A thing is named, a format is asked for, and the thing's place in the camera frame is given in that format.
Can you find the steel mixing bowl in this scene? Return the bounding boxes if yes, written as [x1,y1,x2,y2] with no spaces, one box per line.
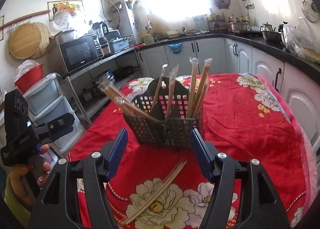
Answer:
[261,30,283,43]

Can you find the steel stock pot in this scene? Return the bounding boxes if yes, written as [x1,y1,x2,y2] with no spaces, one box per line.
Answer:
[230,21,249,33]

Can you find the chopsticks pair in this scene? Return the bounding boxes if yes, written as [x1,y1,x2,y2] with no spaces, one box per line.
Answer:
[191,58,213,118]
[98,76,145,117]
[151,64,168,109]
[165,65,179,120]
[115,97,159,122]
[187,58,199,118]
[122,161,187,226]

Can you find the wall fan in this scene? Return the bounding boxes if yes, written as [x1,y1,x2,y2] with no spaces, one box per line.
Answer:
[214,0,231,9]

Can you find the black blender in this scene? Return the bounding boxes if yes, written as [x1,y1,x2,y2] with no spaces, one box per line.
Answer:
[92,21,111,56]

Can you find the black frying pan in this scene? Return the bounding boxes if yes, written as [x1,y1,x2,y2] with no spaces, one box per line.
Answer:
[113,66,139,79]

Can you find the black microwave oven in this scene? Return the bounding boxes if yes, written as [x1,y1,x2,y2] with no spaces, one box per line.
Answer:
[47,34,103,76]

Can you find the clear plastic bag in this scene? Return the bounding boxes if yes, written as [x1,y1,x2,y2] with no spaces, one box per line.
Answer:
[283,17,319,64]

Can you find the green sleeve forearm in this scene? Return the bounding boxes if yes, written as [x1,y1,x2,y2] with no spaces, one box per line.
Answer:
[4,175,31,228]

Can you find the blue dish tub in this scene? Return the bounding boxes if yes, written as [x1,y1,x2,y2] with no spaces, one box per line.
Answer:
[109,37,130,53]

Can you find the wooden cutting board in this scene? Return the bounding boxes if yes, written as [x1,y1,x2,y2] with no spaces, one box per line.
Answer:
[147,14,169,35]

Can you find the fruit picture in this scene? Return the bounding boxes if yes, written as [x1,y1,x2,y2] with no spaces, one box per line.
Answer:
[47,0,84,21]

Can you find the wooden rolling pin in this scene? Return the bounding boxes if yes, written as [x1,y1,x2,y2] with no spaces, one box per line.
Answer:
[0,9,50,30]

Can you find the red plastic basin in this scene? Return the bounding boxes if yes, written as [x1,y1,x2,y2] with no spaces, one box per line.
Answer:
[15,64,43,93]

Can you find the person left hand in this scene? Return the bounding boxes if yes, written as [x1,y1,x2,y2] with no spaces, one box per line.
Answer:
[10,143,52,206]

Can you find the black plastic utensil basket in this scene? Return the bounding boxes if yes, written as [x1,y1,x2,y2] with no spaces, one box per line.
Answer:
[123,77,204,149]

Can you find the stacked steel pots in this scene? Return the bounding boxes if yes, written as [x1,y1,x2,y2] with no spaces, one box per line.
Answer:
[100,69,116,83]

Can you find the blue hanging basin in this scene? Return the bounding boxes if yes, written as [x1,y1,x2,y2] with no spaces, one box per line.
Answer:
[168,42,182,54]

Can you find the round bamboo board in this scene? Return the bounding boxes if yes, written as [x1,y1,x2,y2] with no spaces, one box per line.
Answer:
[9,22,51,60]

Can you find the red floral tablecloth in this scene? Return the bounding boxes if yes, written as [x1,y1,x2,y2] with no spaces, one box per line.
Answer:
[69,73,317,228]

